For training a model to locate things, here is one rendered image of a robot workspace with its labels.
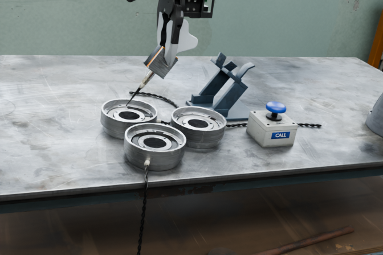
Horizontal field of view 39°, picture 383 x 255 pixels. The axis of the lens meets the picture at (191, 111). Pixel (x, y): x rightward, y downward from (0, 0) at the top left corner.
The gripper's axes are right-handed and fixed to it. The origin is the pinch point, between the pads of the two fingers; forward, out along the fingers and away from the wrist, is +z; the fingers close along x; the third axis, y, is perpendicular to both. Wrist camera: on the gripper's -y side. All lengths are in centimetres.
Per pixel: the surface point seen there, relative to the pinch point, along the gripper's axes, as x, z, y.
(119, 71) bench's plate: 26.7, 13.2, 0.1
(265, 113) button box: -8.8, 8.9, 19.3
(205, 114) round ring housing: -4.6, 10.3, 8.3
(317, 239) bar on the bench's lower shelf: -15, 37, 35
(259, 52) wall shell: 149, 51, 116
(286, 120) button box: -12.2, 8.9, 22.0
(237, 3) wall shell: 150, 25, 98
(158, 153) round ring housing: -19.6, 9.6, -7.0
